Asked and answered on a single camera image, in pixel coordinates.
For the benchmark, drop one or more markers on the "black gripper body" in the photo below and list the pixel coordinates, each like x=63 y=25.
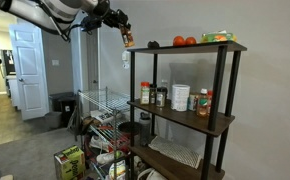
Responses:
x=113 y=16

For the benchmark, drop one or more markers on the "orange label spice bottle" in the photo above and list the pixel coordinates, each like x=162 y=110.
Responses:
x=128 y=38

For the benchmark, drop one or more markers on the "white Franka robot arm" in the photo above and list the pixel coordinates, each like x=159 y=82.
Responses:
x=45 y=10

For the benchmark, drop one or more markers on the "red capped spice jar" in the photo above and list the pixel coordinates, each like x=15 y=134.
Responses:
x=145 y=95

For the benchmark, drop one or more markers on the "black water bottle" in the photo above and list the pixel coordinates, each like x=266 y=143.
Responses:
x=144 y=128

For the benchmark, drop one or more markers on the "sauce bottle red cap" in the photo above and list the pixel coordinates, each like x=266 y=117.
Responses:
x=202 y=104

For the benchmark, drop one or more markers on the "white bag under shelf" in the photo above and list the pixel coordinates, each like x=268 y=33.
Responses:
x=151 y=175

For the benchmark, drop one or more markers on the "red tomato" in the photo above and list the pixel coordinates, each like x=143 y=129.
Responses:
x=190 y=41
x=178 y=41

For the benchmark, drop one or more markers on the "white cylindrical canister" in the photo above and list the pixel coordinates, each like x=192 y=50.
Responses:
x=180 y=98

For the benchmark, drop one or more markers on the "green yellow box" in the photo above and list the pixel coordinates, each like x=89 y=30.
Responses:
x=218 y=37

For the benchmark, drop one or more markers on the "black trash bin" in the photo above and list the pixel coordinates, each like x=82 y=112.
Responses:
x=63 y=103

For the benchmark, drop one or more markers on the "black cooking pot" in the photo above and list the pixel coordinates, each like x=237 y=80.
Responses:
x=128 y=127

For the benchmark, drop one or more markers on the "tin can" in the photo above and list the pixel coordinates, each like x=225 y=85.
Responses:
x=192 y=102

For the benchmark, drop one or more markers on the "slim red capped jar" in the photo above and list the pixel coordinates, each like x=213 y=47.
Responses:
x=210 y=100

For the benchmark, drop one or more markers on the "grey plastic bin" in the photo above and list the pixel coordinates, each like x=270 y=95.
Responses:
x=53 y=120

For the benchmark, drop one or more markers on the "white sneaker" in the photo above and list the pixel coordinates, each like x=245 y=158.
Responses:
x=105 y=157

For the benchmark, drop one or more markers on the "white mesh mat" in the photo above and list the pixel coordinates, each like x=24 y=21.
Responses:
x=176 y=151

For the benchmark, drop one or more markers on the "green cardboard box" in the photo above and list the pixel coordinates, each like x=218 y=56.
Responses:
x=70 y=163

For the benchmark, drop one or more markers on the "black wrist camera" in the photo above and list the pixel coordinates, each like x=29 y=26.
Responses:
x=91 y=24

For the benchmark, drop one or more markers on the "wall light switch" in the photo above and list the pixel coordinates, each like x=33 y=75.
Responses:
x=55 y=62

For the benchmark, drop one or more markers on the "black frame wooden shelf unit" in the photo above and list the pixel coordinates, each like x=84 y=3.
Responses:
x=185 y=118

